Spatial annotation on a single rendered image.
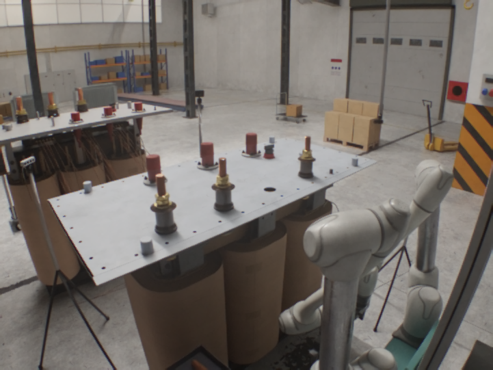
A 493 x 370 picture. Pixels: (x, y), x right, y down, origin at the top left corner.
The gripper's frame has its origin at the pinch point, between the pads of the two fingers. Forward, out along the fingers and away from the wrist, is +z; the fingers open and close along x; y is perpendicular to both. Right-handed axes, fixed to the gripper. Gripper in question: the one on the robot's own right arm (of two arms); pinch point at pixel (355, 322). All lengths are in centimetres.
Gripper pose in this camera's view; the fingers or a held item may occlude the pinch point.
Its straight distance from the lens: 180.4
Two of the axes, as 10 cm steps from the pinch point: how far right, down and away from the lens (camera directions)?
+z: 0.0, 9.3, 3.8
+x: 7.5, -2.5, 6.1
